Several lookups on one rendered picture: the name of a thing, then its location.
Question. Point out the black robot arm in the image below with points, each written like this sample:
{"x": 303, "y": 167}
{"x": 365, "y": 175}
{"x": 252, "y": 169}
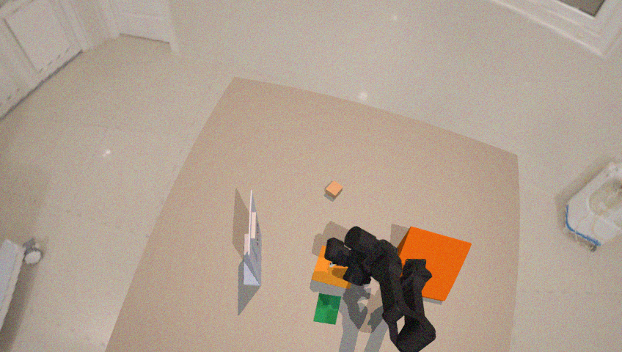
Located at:
{"x": 400, "y": 296}

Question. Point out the orange square mat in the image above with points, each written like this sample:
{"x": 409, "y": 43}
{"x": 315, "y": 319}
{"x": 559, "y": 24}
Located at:
{"x": 331, "y": 276}

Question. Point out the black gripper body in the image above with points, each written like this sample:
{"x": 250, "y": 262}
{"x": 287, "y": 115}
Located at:
{"x": 336, "y": 252}

